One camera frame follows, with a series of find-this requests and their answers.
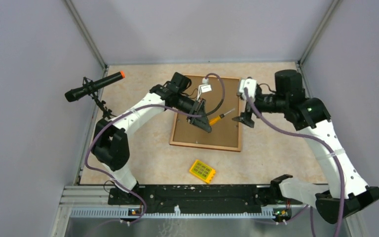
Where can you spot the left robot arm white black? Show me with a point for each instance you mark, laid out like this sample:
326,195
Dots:
111,137

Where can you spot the aluminium rail frame front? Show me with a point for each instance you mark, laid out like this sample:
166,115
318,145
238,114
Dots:
291,220

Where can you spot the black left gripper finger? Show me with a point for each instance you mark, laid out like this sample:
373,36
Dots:
202,123
201,111

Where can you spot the red wooden picture frame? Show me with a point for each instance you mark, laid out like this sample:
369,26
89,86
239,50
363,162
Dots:
226,134

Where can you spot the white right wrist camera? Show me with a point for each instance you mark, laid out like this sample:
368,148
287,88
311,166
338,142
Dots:
247,88

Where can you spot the white slotted cable duct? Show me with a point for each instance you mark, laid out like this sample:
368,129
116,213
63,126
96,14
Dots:
126,213

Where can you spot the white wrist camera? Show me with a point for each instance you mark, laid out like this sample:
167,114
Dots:
247,88
205,86

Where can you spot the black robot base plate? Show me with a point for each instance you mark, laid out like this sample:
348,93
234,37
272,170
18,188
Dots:
197,199

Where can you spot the black mini tripod stand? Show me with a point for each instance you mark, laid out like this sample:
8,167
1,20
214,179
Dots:
99,101

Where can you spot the black microphone orange tip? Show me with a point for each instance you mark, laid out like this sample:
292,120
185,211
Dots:
77,93

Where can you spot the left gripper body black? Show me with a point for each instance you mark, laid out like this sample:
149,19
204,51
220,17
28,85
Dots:
197,104

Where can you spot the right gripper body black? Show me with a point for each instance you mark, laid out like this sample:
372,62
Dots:
247,112

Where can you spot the yellow handled screwdriver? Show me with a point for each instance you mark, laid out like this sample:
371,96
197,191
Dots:
219,117

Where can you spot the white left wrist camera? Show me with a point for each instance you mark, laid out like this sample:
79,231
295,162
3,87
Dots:
205,86

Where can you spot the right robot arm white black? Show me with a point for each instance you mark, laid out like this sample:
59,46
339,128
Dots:
347,192

